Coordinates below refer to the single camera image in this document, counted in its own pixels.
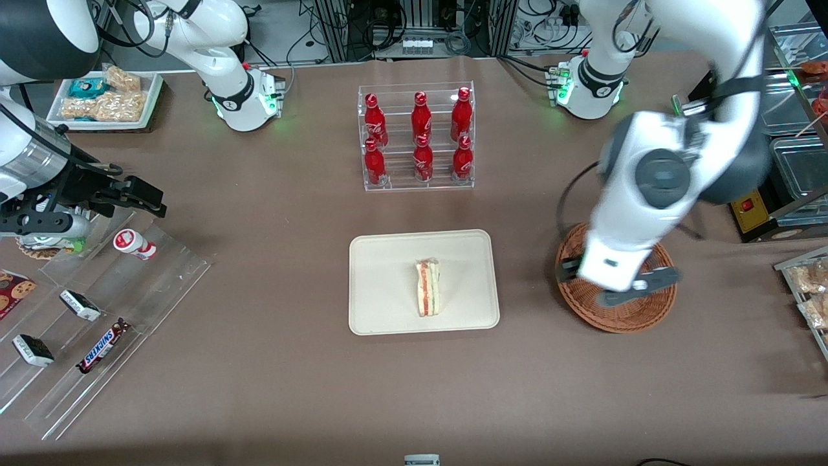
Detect red food pieces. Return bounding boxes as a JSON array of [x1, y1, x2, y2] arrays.
[[800, 59, 828, 125]]

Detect white red yogurt drink bottle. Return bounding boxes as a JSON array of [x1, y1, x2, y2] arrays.
[[113, 228, 158, 261]]

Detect teal snack pack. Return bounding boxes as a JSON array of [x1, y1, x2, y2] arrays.
[[67, 77, 108, 100]]

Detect red chocolate cookie pack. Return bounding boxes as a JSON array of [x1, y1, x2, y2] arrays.
[[0, 269, 38, 320]]

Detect yellow box red button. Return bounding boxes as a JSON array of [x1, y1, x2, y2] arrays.
[[729, 189, 771, 234]]

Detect triangle sandwich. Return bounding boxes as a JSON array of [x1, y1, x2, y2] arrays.
[[415, 258, 441, 318]]

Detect dark right wrist camera bar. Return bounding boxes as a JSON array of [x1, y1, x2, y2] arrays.
[[0, 207, 73, 238]]

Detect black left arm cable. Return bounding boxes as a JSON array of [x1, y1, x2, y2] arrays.
[[556, 161, 604, 228]]

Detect grey tray with pastries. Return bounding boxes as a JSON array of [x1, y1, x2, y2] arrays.
[[774, 245, 828, 361]]

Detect grey metal connector block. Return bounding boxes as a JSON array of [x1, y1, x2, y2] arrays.
[[671, 93, 707, 118]]

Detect large clear granola bag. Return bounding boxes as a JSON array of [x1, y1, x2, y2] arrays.
[[61, 90, 149, 123]]

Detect clear acrylic bottle rack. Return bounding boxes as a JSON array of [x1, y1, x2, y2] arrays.
[[357, 81, 475, 192]]

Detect clear plastic container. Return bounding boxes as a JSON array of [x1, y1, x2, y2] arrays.
[[766, 23, 828, 74], [771, 135, 828, 203], [757, 72, 826, 136]]

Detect black control box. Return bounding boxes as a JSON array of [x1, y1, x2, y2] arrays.
[[687, 63, 783, 245]]

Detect red cola bottle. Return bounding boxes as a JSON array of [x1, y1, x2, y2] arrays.
[[364, 93, 389, 148], [452, 135, 474, 181], [450, 87, 474, 142], [413, 134, 435, 183], [363, 139, 388, 187], [411, 91, 433, 144]]

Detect black white snack pack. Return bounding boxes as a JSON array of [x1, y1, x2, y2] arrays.
[[12, 333, 56, 369], [59, 289, 103, 323]]

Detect grey left wrist camera bar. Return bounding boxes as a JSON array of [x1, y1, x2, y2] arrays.
[[596, 266, 682, 307]]

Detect clear acrylic stepped display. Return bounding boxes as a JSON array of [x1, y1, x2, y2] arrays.
[[0, 207, 213, 442]]

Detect brown round wicker basket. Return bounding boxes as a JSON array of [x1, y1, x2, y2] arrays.
[[554, 222, 678, 335]]

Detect white bottle green label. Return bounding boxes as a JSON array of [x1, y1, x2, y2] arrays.
[[36, 216, 89, 254]]

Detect brown snickers bar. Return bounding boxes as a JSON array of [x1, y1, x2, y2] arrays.
[[76, 318, 132, 375]]

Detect white snack tray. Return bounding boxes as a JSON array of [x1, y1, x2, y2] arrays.
[[46, 71, 164, 132]]

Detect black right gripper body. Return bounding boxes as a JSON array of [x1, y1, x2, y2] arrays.
[[52, 161, 131, 218]]

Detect small clear granola bag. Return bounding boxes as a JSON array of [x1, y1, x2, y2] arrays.
[[103, 64, 142, 93]]

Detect small wicker coaster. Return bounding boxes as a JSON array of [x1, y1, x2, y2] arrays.
[[16, 239, 63, 261]]

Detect wrapped pastry bag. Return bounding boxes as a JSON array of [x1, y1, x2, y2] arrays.
[[790, 258, 828, 296], [796, 294, 828, 331]]

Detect cream rectangular tray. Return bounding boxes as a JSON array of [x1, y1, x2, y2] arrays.
[[349, 229, 501, 337]]

